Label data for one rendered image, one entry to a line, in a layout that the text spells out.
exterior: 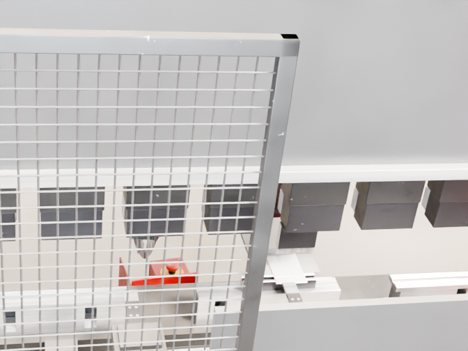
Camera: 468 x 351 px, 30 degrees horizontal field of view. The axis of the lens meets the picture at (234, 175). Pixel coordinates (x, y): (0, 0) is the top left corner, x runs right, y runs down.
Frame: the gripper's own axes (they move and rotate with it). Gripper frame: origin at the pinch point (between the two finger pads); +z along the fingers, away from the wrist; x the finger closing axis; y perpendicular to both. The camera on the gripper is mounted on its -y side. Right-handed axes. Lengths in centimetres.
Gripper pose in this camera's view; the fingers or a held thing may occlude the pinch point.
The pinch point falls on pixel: (145, 253)
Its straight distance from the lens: 262.7
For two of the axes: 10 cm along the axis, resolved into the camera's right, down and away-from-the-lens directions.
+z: -0.6, 9.0, 4.2
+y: 0.2, 4.2, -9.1
